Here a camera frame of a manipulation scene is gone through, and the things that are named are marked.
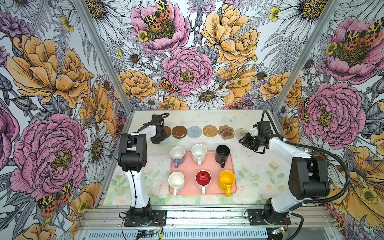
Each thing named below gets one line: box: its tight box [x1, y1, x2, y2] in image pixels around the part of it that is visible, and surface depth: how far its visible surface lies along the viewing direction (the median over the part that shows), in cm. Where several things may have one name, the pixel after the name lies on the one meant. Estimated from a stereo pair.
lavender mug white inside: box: [170, 146, 186, 168], surface depth 91 cm
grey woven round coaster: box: [187, 125, 202, 139], surface depth 111 cm
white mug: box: [168, 171, 185, 197], surface depth 81 cm
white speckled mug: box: [191, 143, 207, 166], surface depth 91 cm
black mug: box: [215, 144, 231, 169], surface depth 91 cm
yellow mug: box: [218, 170, 236, 197], surface depth 81 cm
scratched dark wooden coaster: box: [172, 125, 188, 139], surface depth 111 cm
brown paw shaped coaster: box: [218, 125, 235, 140], surface depth 111 cm
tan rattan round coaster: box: [202, 125, 218, 138], surface depth 111 cm
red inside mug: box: [195, 170, 212, 195], surface depth 83 cm
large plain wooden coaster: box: [163, 125, 172, 138], surface depth 111 cm
